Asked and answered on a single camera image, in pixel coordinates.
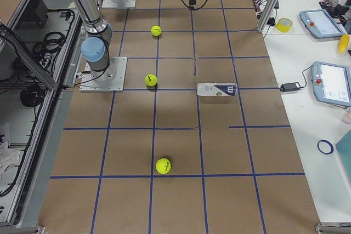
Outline teal box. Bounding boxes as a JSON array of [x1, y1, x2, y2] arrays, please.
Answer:
[[336, 130, 351, 178]]

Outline blue tape ring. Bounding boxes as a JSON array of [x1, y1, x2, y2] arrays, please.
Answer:
[[317, 139, 334, 155]]

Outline tennis ball near base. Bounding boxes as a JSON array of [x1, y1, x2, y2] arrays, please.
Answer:
[[145, 74, 157, 87]]

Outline tennis ball near camera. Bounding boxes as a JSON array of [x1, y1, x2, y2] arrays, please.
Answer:
[[155, 157, 171, 174]]

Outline aluminium frame post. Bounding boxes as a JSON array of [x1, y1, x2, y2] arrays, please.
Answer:
[[256, 0, 291, 33]]

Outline yellow tape roll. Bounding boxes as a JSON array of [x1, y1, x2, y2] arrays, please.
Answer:
[[276, 18, 293, 33]]

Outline clear tennis ball can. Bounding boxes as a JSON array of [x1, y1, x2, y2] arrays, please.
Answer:
[[196, 82, 237, 96]]

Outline teach pendant near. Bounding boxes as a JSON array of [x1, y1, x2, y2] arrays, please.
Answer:
[[311, 61, 350, 107]]

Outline black power adapter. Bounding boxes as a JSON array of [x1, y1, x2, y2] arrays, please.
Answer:
[[279, 82, 302, 92]]

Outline yellow banana toy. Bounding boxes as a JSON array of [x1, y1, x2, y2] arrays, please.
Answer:
[[337, 34, 350, 54]]

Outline teach pendant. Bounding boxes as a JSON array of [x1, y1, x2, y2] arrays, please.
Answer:
[[299, 9, 344, 39], [311, 61, 350, 107]]

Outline teach pendant far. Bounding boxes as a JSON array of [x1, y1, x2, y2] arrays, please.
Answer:
[[299, 9, 344, 39]]

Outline tennis ball centre row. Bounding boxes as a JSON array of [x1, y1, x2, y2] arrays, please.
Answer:
[[150, 25, 162, 37]]

